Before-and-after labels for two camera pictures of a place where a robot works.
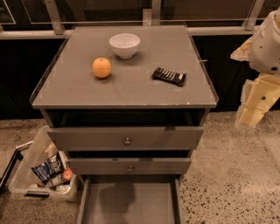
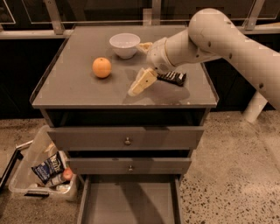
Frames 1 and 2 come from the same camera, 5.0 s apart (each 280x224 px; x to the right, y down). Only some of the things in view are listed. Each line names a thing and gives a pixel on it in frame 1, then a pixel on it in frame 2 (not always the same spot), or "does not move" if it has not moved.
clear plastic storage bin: [43, 170] does not move
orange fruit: [101, 67] does not move
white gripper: [266, 51] → [157, 56]
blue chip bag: [49, 168] does not move
